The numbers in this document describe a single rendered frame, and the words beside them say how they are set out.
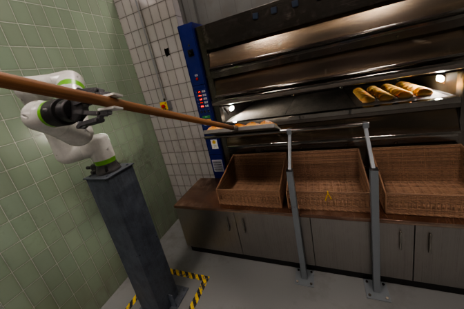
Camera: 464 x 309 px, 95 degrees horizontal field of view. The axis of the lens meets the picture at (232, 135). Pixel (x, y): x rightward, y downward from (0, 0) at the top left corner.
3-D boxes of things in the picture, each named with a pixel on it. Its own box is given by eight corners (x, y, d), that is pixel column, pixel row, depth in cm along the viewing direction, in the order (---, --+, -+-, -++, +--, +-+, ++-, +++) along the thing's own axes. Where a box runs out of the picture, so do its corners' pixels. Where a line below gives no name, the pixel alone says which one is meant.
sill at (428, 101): (226, 125, 222) (224, 122, 221) (456, 101, 150) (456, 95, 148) (223, 127, 216) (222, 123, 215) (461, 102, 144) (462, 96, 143)
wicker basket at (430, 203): (369, 176, 180) (368, 147, 173) (458, 177, 157) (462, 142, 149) (384, 214, 138) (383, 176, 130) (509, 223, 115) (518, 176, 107)
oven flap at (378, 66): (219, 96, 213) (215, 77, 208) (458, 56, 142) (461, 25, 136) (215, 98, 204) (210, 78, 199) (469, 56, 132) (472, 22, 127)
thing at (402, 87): (351, 92, 231) (351, 87, 230) (407, 85, 212) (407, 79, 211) (362, 103, 178) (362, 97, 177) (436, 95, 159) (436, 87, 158)
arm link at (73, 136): (50, 94, 99) (68, 78, 99) (74, 107, 109) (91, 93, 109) (51, 144, 78) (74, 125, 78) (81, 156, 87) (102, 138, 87)
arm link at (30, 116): (5, 123, 71) (23, 96, 75) (46, 139, 81) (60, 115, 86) (29, 118, 65) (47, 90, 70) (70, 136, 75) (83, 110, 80)
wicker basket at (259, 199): (237, 176, 229) (232, 153, 221) (291, 177, 205) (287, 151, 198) (218, 205, 186) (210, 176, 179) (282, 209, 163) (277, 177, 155)
